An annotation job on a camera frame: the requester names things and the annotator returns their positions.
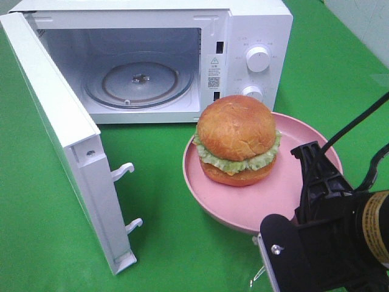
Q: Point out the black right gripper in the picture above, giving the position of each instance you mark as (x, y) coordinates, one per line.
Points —
(325, 249)

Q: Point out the pink round plate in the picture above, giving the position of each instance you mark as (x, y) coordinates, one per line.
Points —
(244, 208)

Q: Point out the burger with lettuce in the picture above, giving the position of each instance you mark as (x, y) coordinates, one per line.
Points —
(237, 141)

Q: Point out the white microwave door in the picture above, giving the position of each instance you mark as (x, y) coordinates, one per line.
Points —
(76, 139)

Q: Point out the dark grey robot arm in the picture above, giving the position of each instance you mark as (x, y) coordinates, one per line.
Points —
(374, 221)

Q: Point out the lower white timer knob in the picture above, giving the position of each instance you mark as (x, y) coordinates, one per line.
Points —
(253, 91)

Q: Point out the upper white power knob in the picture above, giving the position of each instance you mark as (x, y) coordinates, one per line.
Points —
(258, 59)

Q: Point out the white warning label sticker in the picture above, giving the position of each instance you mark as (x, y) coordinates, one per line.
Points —
(213, 71)

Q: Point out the white microwave oven body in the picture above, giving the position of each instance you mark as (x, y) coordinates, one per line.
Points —
(76, 33)

